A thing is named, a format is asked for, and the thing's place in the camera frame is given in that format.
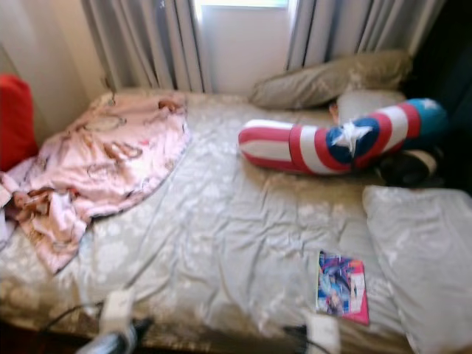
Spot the pink cartoon print blanket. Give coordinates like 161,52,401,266
0,90,190,275

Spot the colourful comic magazine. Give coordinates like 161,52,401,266
317,251,369,325

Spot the large grey floral pillow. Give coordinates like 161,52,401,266
363,184,472,354

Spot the grey floral bed sheet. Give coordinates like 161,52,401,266
0,88,472,354

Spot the red white blue star bolster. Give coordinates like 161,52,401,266
238,98,449,176

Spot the red covered folded mattress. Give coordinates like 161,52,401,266
0,74,39,172

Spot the grey pleated curtain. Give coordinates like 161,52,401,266
81,0,211,94
286,0,447,73

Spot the taupe pillow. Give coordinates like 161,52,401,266
249,50,414,110

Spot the black and white plush toy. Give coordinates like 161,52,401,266
380,146,443,187

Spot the plain light grey pillow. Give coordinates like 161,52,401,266
336,88,406,122

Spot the bright window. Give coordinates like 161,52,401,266
195,0,290,8

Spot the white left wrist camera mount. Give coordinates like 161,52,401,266
102,289,135,336

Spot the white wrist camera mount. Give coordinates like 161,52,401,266
102,289,135,336
310,313,341,354

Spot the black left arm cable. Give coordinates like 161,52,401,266
37,301,104,340

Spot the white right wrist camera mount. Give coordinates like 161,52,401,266
310,313,341,354

